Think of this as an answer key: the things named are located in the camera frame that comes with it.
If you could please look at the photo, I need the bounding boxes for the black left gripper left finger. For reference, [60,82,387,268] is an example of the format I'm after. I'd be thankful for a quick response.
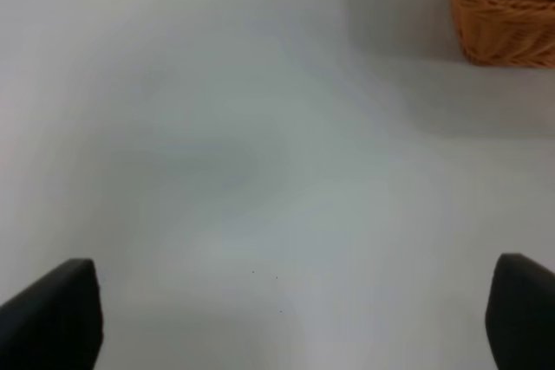
[1,259,103,370]

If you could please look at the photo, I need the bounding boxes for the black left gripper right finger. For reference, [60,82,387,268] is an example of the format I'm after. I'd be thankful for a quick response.
[485,253,554,370]

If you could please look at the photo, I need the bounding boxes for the orange wicker basket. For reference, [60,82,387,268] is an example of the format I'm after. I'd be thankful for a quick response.
[449,0,554,68]

